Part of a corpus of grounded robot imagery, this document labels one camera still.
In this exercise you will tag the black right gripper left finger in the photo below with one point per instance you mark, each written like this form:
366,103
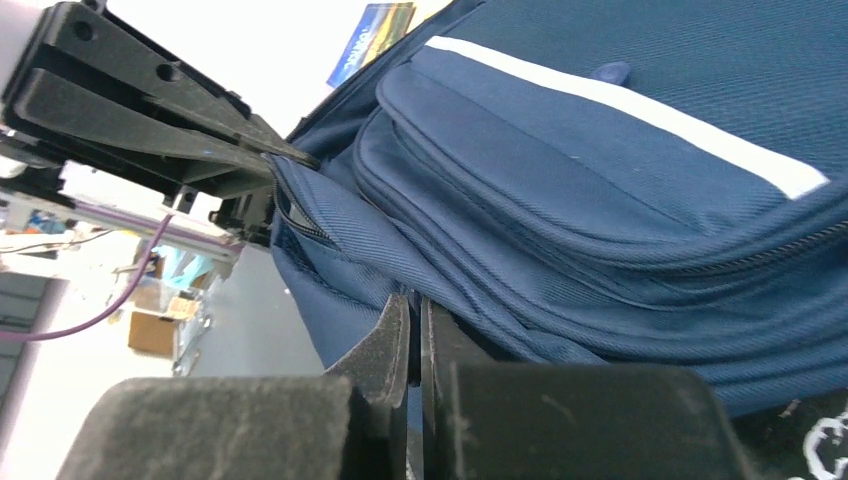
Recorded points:
348,423

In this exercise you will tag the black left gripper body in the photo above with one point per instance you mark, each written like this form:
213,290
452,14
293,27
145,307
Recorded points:
80,84

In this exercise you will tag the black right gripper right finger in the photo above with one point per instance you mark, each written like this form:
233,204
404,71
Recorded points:
488,419

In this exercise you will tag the navy blue student backpack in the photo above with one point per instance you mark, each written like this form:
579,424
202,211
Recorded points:
593,182

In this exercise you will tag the cardboard box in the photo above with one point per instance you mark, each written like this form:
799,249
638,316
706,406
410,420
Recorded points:
152,334

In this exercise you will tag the Animal Farm book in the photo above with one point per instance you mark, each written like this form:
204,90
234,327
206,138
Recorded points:
381,25

